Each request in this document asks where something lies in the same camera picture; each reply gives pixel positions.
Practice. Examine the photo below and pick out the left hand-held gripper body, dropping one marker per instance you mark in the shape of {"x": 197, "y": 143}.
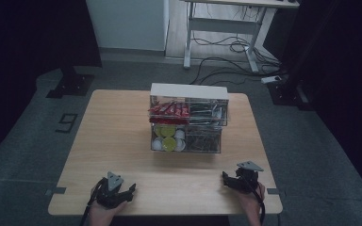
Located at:
{"x": 111, "y": 196}

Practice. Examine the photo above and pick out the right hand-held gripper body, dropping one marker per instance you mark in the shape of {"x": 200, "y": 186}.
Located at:
{"x": 247, "y": 180}

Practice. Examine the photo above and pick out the clear drawer with capsules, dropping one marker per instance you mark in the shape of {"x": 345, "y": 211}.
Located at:
{"x": 218, "y": 138}

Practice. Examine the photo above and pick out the person's left hand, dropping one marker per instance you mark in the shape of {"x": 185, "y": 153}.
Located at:
{"x": 102, "y": 213}

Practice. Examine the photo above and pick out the person's right hand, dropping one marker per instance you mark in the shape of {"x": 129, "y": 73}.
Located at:
{"x": 252, "y": 202}

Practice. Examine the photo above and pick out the pile of coffee capsules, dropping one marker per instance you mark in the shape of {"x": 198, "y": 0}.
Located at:
{"x": 169, "y": 139}

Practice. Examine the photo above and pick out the clear drawer with stick packets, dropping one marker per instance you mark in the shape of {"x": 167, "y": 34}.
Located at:
{"x": 223, "y": 109}

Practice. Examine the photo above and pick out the pile of red stick packets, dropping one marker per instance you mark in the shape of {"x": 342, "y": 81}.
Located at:
{"x": 169, "y": 111}

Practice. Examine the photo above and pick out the clear organizer with white top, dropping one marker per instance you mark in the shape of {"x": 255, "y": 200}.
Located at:
{"x": 188, "y": 91}

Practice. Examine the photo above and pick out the black stand base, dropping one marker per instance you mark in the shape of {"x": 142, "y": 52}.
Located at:
{"x": 290, "y": 94}
{"x": 72, "y": 84}

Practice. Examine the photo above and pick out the white power strip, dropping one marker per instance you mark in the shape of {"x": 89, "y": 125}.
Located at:
{"x": 271, "y": 79}

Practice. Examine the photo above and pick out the dark curtain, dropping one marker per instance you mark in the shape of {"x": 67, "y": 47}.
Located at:
{"x": 342, "y": 78}
{"x": 25, "y": 62}

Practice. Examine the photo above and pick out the white cabinet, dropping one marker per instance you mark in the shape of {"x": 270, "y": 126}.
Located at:
{"x": 125, "y": 23}

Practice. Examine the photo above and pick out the white desk frame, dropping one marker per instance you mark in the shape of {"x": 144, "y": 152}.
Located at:
{"x": 223, "y": 25}

